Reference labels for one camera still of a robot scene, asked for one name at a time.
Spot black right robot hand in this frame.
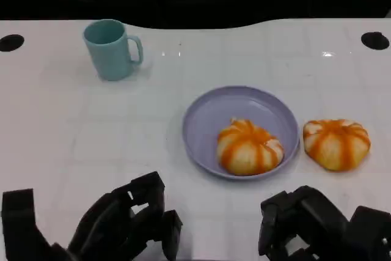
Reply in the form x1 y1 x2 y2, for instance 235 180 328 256
258 185 353 261

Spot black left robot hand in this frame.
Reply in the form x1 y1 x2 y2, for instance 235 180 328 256
67 171 184 261

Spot orange white toy bread roll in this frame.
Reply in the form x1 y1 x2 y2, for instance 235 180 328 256
302 119 372 173
216 117 285 177

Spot lilac plate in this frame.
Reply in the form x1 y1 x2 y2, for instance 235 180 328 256
182 86 301 181

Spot pale green mug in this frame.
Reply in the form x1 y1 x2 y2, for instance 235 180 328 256
82 19 144 82

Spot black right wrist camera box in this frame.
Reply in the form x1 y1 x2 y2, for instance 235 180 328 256
348 205 391 261

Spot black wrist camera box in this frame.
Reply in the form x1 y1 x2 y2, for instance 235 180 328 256
348 205 391 261
1 188 68 261

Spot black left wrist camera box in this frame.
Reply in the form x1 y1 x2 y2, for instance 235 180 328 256
1 188 68 261

